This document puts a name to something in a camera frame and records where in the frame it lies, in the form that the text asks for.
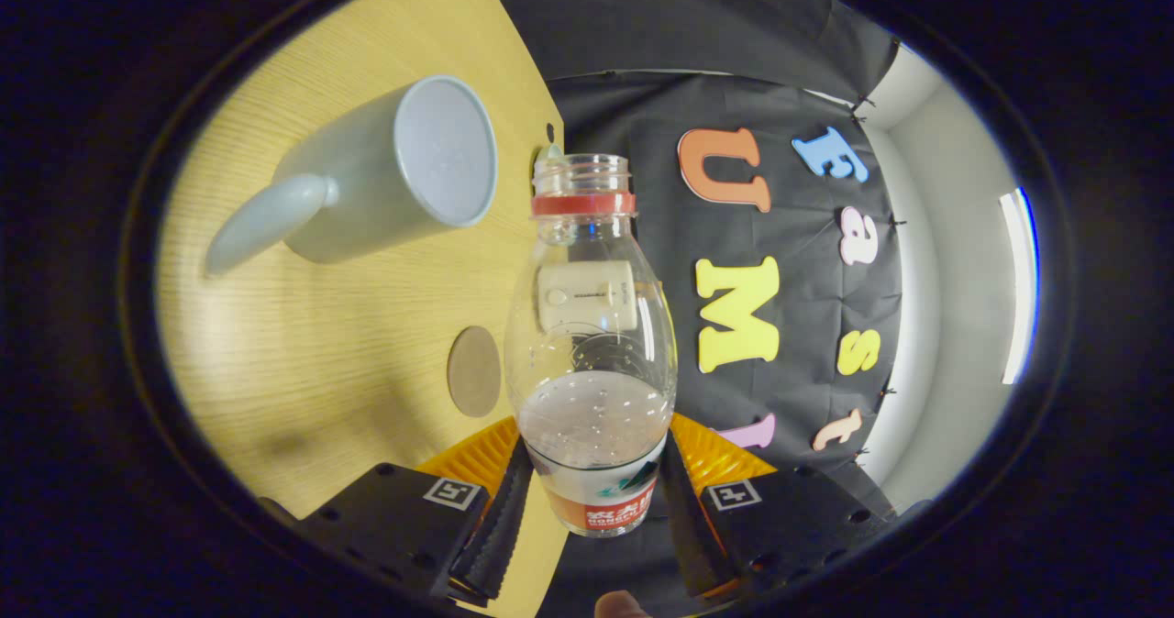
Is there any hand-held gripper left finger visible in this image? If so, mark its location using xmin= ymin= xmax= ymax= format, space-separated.
xmin=261 ymin=414 xmax=535 ymax=606

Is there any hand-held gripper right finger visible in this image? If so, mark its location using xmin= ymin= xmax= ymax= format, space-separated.
xmin=662 ymin=412 xmax=932 ymax=601

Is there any clear plastic juice bottle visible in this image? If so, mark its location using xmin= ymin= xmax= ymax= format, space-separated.
xmin=504 ymin=153 xmax=680 ymax=539

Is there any round brown coaster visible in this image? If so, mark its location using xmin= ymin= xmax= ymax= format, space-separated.
xmin=447 ymin=326 xmax=504 ymax=419

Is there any pale grey cup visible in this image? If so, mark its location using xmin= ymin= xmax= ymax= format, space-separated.
xmin=204 ymin=74 xmax=499 ymax=278

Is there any white toaster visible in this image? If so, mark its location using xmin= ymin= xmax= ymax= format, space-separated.
xmin=537 ymin=260 xmax=638 ymax=333

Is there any wooden table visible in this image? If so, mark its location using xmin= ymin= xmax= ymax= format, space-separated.
xmin=156 ymin=0 xmax=566 ymax=615

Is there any large ceiling light panel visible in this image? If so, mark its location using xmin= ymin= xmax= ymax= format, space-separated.
xmin=1000 ymin=187 xmax=1040 ymax=385

